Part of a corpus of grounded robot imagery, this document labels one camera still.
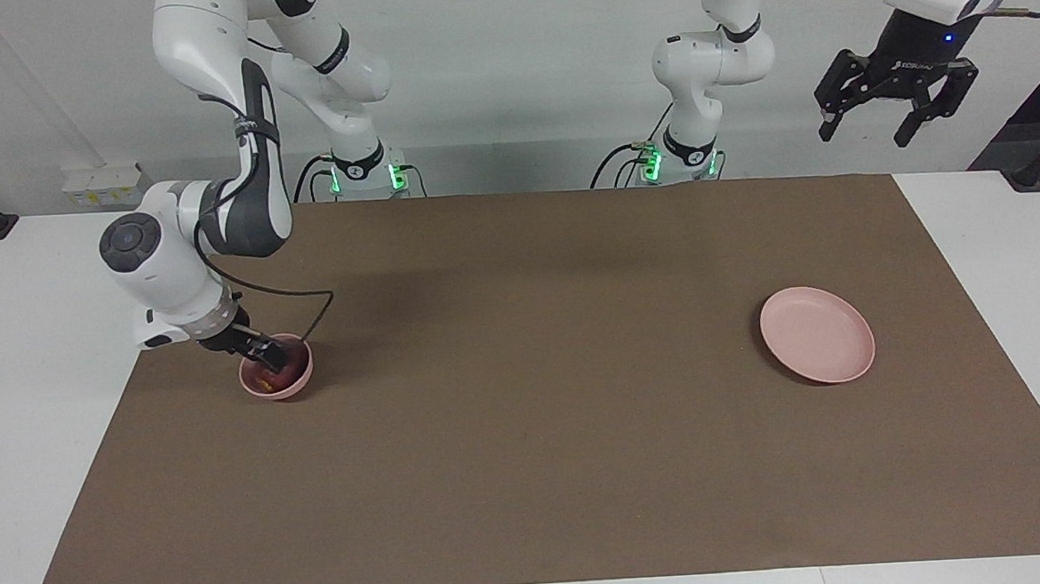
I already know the brown table mat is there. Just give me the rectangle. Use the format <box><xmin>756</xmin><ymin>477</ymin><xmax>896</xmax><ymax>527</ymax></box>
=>
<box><xmin>12</xmin><ymin>163</ymin><xmax>1040</xmax><ymax>584</ymax></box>

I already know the black left base cable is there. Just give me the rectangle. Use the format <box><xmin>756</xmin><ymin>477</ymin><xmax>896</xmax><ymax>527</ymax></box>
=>
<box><xmin>586</xmin><ymin>101</ymin><xmax>680</xmax><ymax>189</ymax></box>

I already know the black right base cable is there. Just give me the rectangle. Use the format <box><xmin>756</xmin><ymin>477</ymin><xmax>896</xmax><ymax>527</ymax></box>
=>
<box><xmin>290</xmin><ymin>153</ymin><xmax>339</xmax><ymax>204</ymax></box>

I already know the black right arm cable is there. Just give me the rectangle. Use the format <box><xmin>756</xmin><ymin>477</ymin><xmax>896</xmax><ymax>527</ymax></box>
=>
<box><xmin>185</xmin><ymin>87</ymin><xmax>338</xmax><ymax>347</ymax></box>

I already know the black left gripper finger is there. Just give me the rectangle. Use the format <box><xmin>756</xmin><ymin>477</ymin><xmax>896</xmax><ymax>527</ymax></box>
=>
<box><xmin>891</xmin><ymin>61</ymin><xmax>982</xmax><ymax>148</ymax></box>
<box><xmin>812</xmin><ymin>46</ymin><xmax>886</xmax><ymax>142</ymax></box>

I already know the black base cable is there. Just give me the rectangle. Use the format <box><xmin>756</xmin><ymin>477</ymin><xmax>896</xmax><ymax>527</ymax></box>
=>
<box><xmin>586</xmin><ymin>101</ymin><xmax>680</xmax><ymax>189</ymax></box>
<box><xmin>290</xmin><ymin>153</ymin><xmax>339</xmax><ymax>204</ymax></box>

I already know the pink plate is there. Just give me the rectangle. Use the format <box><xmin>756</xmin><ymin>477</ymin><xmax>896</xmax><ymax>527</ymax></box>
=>
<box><xmin>757</xmin><ymin>283</ymin><xmax>878</xmax><ymax>388</ymax></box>

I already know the white wall socket strip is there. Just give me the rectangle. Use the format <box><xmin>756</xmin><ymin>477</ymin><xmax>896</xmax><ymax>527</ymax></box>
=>
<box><xmin>61</xmin><ymin>162</ymin><xmax>147</xmax><ymax>210</ymax></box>

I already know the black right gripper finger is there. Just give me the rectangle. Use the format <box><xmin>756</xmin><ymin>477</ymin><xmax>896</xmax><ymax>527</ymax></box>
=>
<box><xmin>251</xmin><ymin>338</ymin><xmax>292</xmax><ymax>374</ymax></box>

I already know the dark red apple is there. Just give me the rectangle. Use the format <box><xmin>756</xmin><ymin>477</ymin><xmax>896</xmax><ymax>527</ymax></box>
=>
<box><xmin>252</xmin><ymin>362</ymin><xmax>293</xmax><ymax>394</ymax></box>

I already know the pink bowl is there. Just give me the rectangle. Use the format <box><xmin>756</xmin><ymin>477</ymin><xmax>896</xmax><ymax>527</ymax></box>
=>
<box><xmin>236</xmin><ymin>332</ymin><xmax>316</xmax><ymax>403</ymax></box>

